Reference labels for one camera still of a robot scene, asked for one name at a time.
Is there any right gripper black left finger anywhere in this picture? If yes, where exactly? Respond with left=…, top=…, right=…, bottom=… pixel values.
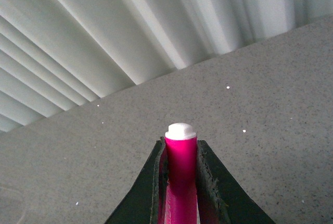
left=105, top=137, right=168, bottom=223

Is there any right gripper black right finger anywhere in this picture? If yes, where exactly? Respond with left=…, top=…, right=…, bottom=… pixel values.
left=196, top=140, right=274, bottom=223

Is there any pink marker pen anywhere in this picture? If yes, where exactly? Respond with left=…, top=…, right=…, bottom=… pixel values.
left=158, top=123, right=197, bottom=223

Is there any white pleated curtain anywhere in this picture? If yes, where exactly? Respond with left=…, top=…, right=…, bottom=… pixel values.
left=1, top=0, right=332, bottom=133

